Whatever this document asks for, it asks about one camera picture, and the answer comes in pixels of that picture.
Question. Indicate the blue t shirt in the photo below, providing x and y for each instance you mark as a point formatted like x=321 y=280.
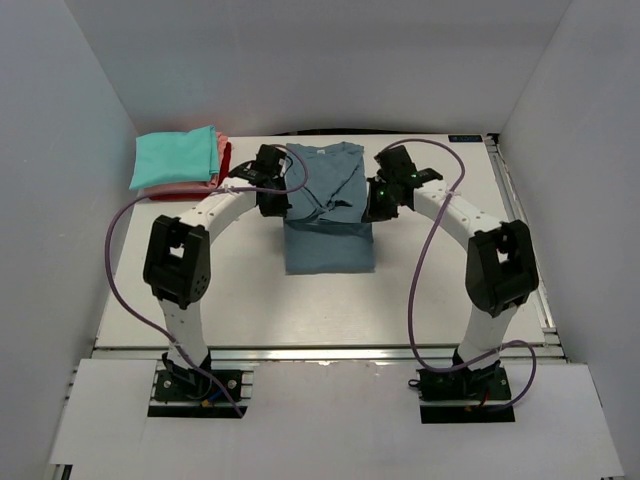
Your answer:
x=323 y=228

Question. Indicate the teal folded t shirt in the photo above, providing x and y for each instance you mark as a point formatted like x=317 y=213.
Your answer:
x=175 y=157

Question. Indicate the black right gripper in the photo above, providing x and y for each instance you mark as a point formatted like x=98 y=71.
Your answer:
x=375 y=213

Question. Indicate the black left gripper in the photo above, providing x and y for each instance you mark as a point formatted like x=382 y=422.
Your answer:
x=277 y=209

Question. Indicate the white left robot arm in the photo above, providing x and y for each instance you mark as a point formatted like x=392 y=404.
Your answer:
x=178 y=260

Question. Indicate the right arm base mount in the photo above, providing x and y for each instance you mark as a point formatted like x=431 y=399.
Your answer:
x=464 y=396

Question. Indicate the red folded t shirt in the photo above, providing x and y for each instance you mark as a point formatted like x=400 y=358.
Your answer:
x=193 y=190

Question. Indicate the aluminium table frame rail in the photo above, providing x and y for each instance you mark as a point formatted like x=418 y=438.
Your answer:
x=537 y=302

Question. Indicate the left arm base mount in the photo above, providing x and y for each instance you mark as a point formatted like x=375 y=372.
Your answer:
x=184 y=393

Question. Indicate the blue label sticker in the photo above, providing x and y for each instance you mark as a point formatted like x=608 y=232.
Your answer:
x=465 y=138

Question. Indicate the pink folded t shirt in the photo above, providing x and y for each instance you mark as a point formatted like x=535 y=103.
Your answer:
x=197 y=160

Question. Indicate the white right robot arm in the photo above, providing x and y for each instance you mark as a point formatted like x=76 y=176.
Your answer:
x=500 y=272

